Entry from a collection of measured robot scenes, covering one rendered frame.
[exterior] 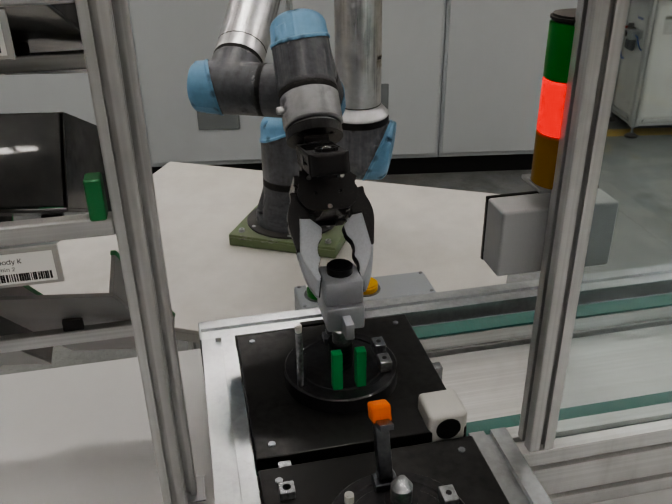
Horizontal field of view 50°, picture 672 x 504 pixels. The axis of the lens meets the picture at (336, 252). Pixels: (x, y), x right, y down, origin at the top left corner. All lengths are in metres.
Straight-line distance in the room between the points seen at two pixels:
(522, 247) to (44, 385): 0.74
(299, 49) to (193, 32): 2.95
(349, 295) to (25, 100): 3.44
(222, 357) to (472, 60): 3.15
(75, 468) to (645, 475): 0.70
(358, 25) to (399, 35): 2.56
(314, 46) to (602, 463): 0.60
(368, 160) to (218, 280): 0.36
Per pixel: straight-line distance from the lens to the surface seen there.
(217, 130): 3.97
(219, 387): 0.92
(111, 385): 1.13
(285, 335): 0.98
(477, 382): 1.00
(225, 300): 1.29
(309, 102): 0.88
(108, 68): 0.50
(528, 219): 0.71
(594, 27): 0.64
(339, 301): 0.81
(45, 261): 0.55
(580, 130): 0.66
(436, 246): 1.45
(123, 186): 0.53
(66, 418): 1.09
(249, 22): 1.10
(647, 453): 0.93
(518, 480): 0.82
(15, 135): 0.59
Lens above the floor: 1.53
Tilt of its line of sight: 28 degrees down
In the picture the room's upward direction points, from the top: 1 degrees counter-clockwise
